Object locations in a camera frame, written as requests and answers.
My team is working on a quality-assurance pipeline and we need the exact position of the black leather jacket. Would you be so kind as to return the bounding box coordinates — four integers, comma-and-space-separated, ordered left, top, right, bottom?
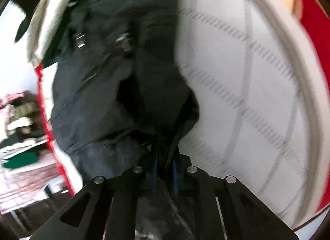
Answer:
42, 0, 200, 240

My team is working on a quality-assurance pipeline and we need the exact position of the green garment on rack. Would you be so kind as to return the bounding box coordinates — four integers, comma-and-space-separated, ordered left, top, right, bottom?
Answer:
2, 151, 38, 169

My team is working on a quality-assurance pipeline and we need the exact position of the white patterned floral sheet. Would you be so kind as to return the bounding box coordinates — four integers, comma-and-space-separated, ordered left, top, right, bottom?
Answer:
41, 0, 323, 230

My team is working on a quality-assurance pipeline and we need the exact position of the red floral blanket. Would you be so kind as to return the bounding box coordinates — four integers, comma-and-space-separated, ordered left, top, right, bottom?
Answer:
28, 0, 329, 224

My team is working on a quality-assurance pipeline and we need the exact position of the folded dark green garment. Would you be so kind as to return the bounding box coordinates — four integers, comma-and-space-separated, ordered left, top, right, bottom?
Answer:
42, 0, 90, 69

